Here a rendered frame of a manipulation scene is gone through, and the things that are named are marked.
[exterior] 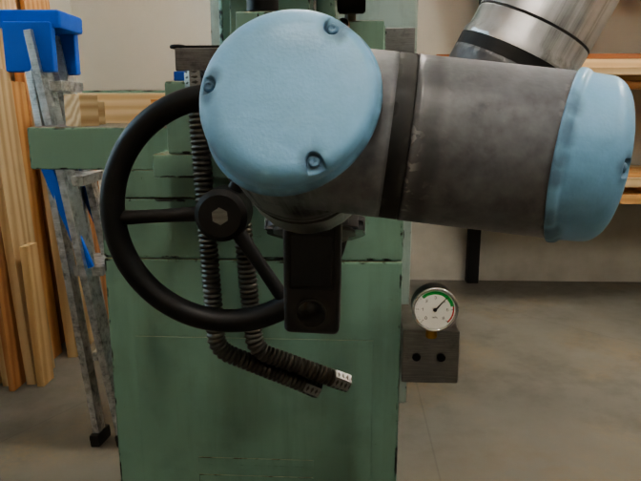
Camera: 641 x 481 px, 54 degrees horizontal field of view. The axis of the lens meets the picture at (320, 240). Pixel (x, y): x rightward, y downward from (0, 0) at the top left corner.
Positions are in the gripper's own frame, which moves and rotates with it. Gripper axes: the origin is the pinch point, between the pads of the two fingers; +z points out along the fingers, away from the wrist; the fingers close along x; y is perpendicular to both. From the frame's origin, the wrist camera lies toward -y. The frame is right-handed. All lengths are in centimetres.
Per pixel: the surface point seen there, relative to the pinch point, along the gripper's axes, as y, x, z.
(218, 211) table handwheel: 3.5, 11.5, 2.8
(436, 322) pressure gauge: -8.0, -14.9, 21.7
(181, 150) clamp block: 12.7, 18.3, 10.6
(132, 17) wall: 145, 110, 229
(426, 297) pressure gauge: -4.7, -13.4, 20.5
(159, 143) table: 16.2, 24.0, 19.4
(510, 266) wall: 25, -88, 275
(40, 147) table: 15.7, 41.3, 19.6
